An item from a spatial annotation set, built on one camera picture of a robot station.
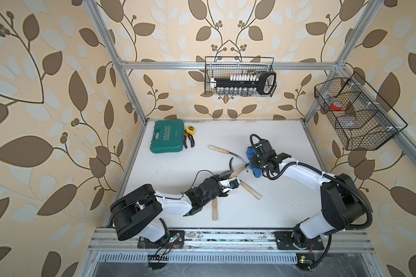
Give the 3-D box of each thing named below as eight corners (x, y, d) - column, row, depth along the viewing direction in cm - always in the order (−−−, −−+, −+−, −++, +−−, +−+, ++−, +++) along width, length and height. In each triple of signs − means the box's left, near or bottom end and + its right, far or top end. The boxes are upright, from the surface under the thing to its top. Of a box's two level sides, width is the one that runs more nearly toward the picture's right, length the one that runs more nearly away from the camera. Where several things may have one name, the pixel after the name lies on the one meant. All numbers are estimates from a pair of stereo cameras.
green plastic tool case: (149, 153, 105) (146, 149, 101) (157, 124, 121) (156, 119, 117) (182, 153, 105) (181, 149, 101) (187, 124, 121) (186, 119, 117)
